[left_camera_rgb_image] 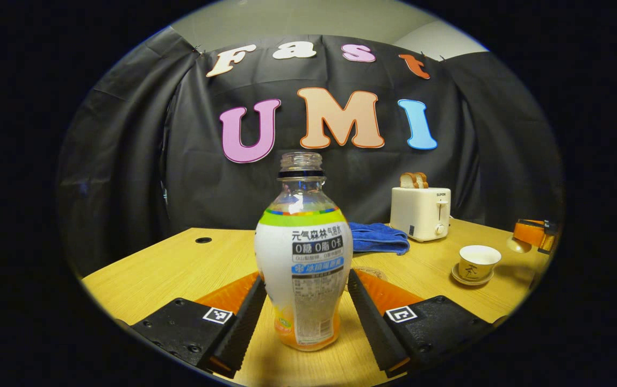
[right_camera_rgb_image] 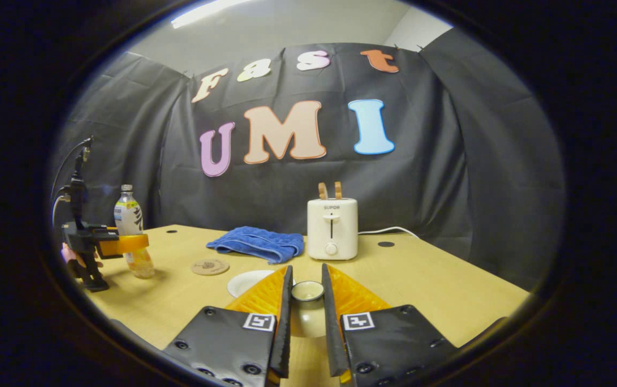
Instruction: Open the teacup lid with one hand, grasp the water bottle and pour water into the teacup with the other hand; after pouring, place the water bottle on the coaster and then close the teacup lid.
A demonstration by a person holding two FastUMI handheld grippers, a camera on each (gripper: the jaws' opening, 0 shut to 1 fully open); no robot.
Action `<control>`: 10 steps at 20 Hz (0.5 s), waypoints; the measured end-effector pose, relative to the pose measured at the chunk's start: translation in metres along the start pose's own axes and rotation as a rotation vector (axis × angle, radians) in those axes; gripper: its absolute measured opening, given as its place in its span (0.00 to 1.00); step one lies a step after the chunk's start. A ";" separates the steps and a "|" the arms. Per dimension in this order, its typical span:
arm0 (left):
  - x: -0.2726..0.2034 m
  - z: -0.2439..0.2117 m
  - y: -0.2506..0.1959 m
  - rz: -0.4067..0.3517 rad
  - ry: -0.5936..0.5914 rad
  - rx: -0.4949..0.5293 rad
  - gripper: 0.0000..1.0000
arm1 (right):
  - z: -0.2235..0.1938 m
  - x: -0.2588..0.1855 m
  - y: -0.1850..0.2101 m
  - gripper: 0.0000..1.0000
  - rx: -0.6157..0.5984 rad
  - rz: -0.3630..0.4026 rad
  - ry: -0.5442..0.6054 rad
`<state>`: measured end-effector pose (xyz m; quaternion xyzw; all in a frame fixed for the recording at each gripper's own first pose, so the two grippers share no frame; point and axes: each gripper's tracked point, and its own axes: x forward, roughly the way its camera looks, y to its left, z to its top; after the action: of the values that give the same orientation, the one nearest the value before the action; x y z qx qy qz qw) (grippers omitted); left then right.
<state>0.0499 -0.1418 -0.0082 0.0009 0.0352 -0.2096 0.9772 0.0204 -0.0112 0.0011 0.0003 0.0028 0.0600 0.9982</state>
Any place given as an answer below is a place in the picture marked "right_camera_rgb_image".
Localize white power cable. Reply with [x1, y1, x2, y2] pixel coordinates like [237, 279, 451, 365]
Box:
[358, 226, 419, 239]

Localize white toaster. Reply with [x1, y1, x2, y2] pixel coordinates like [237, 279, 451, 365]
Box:
[307, 198, 358, 261]

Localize clear plastic water bottle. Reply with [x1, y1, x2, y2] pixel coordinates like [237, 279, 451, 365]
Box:
[114, 184, 155, 279]

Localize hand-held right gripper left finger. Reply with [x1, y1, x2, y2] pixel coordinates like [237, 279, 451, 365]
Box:
[163, 265, 293, 387]

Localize white ceramic teacup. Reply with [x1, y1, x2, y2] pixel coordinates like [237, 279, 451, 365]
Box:
[227, 270, 277, 299]

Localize round wooden coaster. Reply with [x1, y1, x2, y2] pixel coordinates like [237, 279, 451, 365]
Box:
[191, 259, 230, 276]

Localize blue folded towel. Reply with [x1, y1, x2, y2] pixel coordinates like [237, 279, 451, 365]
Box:
[206, 226, 305, 264]

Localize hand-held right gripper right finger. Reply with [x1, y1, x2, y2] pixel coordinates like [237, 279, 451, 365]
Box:
[321, 263, 458, 387]

